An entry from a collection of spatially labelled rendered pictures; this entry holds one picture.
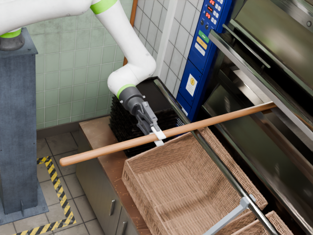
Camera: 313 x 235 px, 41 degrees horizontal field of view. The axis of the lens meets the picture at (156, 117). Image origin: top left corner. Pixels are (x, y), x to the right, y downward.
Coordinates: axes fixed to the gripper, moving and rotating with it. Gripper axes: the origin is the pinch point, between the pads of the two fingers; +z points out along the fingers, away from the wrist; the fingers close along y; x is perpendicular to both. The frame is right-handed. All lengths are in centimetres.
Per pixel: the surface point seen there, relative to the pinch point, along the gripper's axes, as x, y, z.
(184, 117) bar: -18.0, 2.0, -7.7
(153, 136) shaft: 2.8, -1.3, 0.8
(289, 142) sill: -55, 1, 21
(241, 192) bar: -17.2, 2.4, 34.0
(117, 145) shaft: 17.9, -1.3, 0.5
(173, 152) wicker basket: -35, 50, -26
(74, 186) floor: 0, 119, -71
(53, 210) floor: 19, 119, -58
